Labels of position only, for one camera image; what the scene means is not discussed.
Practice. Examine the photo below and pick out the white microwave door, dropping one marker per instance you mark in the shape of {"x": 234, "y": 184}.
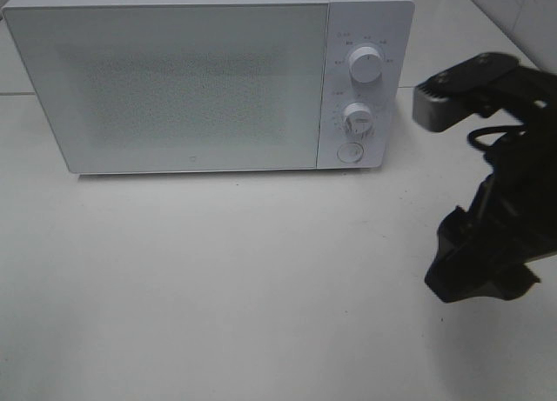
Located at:
{"x": 175, "y": 89}

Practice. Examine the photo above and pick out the white microwave oven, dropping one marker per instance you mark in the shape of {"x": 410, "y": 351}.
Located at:
{"x": 384, "y": 24}

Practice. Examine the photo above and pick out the white microwave knob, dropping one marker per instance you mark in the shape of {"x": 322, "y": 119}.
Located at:
{"x": 365, "y": 64}
{"x": 357, "y": 119}

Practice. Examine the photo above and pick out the round microwave door button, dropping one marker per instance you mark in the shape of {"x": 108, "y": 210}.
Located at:
{"x": 350, "y": 153}

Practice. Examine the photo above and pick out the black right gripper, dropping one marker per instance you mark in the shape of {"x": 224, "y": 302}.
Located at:
{"x": 483, "y": 251}

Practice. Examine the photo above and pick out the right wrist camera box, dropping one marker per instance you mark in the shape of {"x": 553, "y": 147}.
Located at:
{"x": 456, "y": 93}

